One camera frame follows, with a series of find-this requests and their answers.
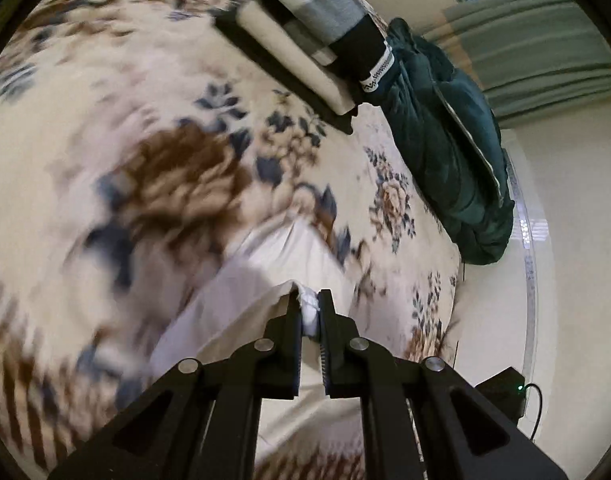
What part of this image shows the white t-shirt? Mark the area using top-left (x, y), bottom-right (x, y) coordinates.
top-left (147, 219), bottom-right (366, 458)

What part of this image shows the white bed headboard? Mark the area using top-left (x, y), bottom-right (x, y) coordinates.
top-left (455, 142), bottom-right (558, 436)

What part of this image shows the dark green plush blanket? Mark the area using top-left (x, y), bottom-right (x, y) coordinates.
top-left (379, 18), bottom-right (514, 266)

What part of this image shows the dark green velvet pillow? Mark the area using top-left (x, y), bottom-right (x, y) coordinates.
top-left (433, 67), bottom-right (507, 205)

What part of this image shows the floral brown checkered bedspread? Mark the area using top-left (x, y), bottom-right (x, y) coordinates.
top-left (0, 0), bottom-right (461, 479)

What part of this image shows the green right curtain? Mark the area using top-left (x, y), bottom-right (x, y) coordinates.
top-left (420, 0), bottom-right (611, 128)

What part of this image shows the black bottom folded garment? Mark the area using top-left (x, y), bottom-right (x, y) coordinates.
top-left (214, 6), bottom-right (357, 136)

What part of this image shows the cream folded garment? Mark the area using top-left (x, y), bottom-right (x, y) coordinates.
top-left (235, 0), bottom-right (356, 116)

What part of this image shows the black striped folded garment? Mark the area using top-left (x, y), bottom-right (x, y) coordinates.
top-left (259, 0), bottom-right (399, 105)

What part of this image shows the black cable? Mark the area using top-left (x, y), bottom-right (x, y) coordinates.
top-left (522, 381), bottom-right (543, 443)

